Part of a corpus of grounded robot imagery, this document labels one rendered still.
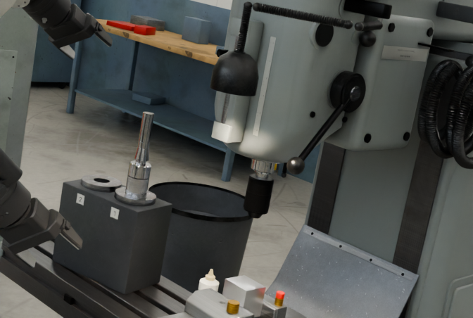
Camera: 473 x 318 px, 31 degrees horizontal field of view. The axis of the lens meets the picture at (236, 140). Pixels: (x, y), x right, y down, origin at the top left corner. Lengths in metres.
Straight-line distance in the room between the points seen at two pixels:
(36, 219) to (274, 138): 0.44
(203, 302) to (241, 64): 0.52
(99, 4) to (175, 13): 1.18
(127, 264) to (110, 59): 6.99
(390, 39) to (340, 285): 0.60
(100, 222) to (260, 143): 0.52
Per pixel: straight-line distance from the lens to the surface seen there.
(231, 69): 1.27
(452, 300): 1.89
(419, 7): 1.63
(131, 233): 1.79
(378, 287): 1.85
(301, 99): 1.43
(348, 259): 1.90
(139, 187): 1.82
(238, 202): 3.81
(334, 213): 1.93
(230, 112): 1.44
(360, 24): 1.27
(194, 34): 7.35
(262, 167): 1.53
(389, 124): 1.62
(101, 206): 1.84
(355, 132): 1.55
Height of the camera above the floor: 1.65
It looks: 12 degrees down
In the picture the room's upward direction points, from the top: 10 degrees clockwise
